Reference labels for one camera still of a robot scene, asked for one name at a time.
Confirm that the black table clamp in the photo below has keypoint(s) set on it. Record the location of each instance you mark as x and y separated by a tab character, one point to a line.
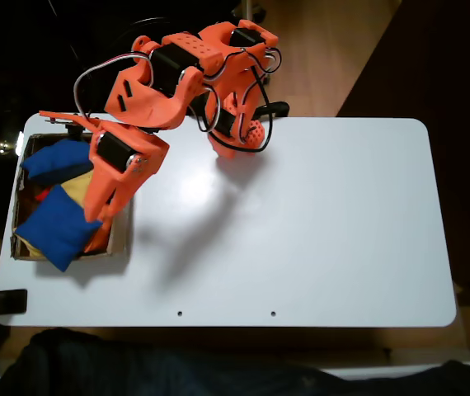
278	109

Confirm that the person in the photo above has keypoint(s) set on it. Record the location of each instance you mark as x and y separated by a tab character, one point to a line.
136	367

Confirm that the red bean bag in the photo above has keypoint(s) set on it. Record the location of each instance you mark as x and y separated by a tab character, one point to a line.
43	194

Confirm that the flat yellow bean bag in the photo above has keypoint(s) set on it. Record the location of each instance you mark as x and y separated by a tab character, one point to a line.
29	247

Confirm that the large orange bean bag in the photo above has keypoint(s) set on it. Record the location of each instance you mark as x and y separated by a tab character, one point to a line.
97	241

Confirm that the metal office chair base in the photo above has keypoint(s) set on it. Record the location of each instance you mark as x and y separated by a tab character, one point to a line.
255	8

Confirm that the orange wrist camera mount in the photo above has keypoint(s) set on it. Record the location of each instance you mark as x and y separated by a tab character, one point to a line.
78	119

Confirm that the large yellow bean bag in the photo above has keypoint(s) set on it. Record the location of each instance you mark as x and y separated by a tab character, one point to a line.
76	185

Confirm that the blue bean bag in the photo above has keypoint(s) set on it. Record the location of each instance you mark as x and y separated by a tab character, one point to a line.
57	227
57	158

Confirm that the cardboard box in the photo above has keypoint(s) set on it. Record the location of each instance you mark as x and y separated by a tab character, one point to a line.
119	239

